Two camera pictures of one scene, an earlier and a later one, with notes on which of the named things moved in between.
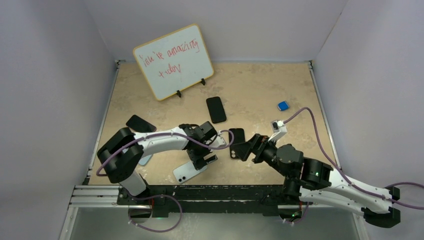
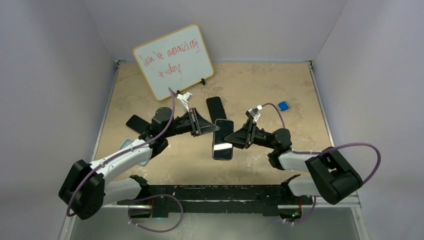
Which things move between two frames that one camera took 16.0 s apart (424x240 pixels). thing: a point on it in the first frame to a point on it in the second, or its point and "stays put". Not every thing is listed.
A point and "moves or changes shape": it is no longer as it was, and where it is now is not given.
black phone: (239, 134) moves or changes shape
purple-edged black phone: (138, 124) stays put
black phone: (216, 109) stays put
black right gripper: (257, 144) to (244, 137)
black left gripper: (198, 161) to (198, 125)
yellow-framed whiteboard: (175, 61) stays put
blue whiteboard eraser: (283, 105) stays put
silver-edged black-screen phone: (186, 171) to (222, 149)
